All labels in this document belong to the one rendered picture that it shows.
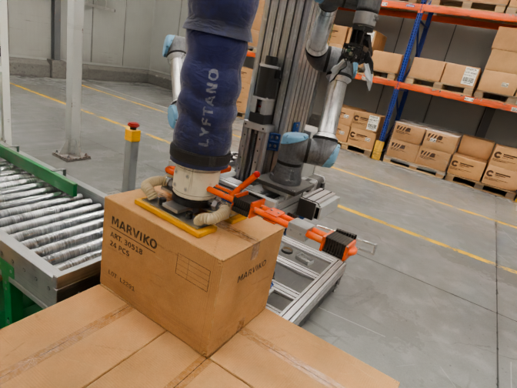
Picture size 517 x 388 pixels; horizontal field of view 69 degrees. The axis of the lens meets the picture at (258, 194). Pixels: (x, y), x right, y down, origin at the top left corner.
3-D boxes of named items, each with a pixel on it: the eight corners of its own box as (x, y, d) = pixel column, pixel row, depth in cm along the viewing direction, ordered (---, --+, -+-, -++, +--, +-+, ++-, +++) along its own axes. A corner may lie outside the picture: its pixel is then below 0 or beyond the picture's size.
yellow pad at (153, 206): (133, 203, 146) (135, 191, 144) (154, 198, 154) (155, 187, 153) (198, 239, 130) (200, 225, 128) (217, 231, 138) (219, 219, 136)
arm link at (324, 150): (301, 163, 181) (326, 50, 179) (332, 170, 180) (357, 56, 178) (303, 162, 169) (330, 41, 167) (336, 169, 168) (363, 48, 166)
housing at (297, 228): (285, 234, 123) (288, 222, 122) (295, 229, 129) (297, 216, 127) (303, 242, 120) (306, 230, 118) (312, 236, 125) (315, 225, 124)
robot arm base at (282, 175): (278, 172, 190) (283, 154, 186) (305, 182, 183) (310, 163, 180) (263, 178, 177) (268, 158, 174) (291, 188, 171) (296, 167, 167)
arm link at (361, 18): (359, 14, 132) (382, 16, 128) (355, 28, 133) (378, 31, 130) (352, 9, 125) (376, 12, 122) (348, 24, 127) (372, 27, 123)
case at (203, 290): (99, 282, 161) (104, 195, 148) (168, 252, 194) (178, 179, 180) (205, 358, 133) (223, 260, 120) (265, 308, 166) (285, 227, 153)
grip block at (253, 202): (228, 210, 133) (231, 195, 131) (245, 204, 140) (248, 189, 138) (248, 219, 129) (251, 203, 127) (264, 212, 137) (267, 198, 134)
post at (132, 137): (115, 268, 265) (125, 128, 231) (122, 265, 270) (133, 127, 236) (121, 272, 262) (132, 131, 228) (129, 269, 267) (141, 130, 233)
